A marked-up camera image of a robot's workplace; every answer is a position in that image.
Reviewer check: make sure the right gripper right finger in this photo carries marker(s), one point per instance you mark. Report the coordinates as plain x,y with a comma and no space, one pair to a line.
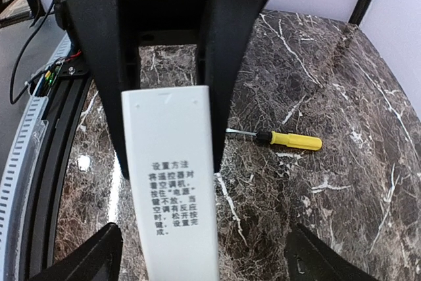
309,258

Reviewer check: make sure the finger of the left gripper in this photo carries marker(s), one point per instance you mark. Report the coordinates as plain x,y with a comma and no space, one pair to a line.
112,63
223,38

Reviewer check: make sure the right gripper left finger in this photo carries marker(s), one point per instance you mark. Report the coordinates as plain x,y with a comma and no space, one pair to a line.
98,258

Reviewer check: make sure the white remote control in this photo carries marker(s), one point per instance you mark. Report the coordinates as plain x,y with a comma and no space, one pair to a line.
169,151

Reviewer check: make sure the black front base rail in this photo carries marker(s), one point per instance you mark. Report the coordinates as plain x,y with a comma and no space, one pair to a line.
56,162

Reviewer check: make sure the white slotted cable duct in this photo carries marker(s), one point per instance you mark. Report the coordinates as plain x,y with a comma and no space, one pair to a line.
29,150

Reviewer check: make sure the yellow handled screwdriver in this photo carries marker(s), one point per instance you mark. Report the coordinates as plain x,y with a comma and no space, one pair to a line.
296,141

